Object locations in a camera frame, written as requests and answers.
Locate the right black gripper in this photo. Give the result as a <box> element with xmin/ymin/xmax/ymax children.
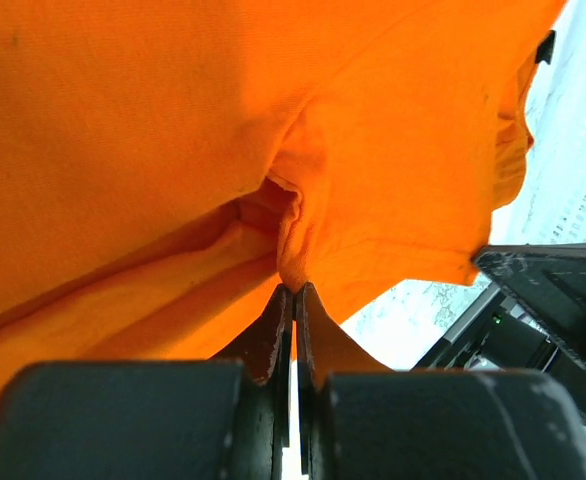
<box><xmin>415</xmin><ymin>243</ymin><xmax>586</xmax><ymax>426</ymax></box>

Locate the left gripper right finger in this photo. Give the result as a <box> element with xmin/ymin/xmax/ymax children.
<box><xmin>293</xmin><ymin>282</ymin><xmax>392</xmax><ymax>479</ymax></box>

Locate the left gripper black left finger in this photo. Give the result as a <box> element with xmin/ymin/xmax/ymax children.
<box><xmin>211</xmin><ymin>285</ymin><xmax>293</xmax><ymax>479</ymax></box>

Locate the orange t shirt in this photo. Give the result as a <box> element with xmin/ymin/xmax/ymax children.
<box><xmin>0</xmin><ymin>1</ymin><xmax>564</xmax><ymax>391</ymax></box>

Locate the white plastic basket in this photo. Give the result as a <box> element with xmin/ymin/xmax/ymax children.
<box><xmin>492</xmin><ymin>0</ymin><xmax>586</xmax><ymax>246</ymax></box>

